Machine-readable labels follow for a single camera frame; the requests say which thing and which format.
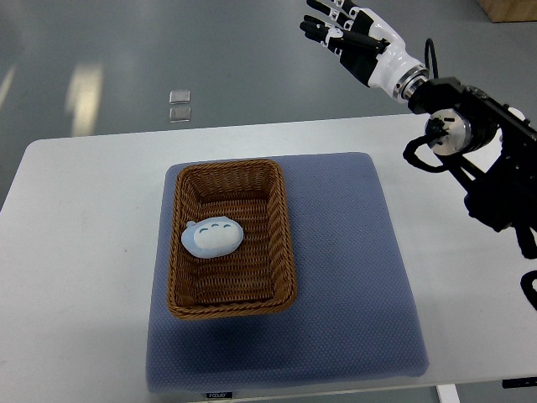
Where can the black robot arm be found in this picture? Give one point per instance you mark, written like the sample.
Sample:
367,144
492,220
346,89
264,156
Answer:
488,147

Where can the blue fabric mat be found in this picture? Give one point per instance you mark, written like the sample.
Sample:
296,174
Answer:
354,317

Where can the brown cardboard box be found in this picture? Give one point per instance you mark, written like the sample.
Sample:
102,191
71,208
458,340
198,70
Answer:
509,11

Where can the upper metal floor plate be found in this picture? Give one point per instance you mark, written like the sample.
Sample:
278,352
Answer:
181,96

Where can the brown wicker basket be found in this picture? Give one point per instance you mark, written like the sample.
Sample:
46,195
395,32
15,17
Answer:
259,276

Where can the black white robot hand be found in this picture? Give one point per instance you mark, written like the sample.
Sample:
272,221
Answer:
371,50

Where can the blue white plush toy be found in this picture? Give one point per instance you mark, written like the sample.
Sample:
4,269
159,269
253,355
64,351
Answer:
212,237

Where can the lower metal floor plate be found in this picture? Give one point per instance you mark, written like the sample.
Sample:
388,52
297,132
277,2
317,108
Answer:
179,114

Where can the metal floor plate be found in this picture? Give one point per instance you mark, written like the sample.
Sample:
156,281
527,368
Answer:
179,114
181,96

